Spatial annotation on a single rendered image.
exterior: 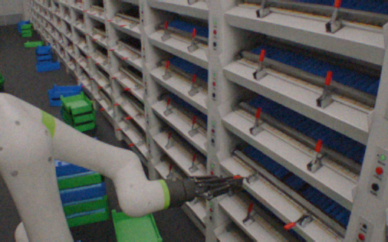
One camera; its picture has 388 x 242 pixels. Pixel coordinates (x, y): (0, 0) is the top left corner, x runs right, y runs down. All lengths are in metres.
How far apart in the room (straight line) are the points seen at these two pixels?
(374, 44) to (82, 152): 0.76
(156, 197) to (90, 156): 0.22
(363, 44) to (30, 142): 0.71
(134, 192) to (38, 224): 0.31
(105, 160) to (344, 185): 0.66
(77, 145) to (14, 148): 0.29
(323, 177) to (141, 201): 0.51
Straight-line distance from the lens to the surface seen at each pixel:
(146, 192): 1.06
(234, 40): 1.29
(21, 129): 0.75
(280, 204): 1.22
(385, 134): 0.85
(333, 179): 1.02
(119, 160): 1.09
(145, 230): 1.91
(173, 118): 1.79
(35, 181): 0.78
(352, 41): 0.86
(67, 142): 0.98
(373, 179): 0.90
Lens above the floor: 1.24
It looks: 24 degrees down
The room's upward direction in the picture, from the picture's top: 1 degrees counter-clockwise
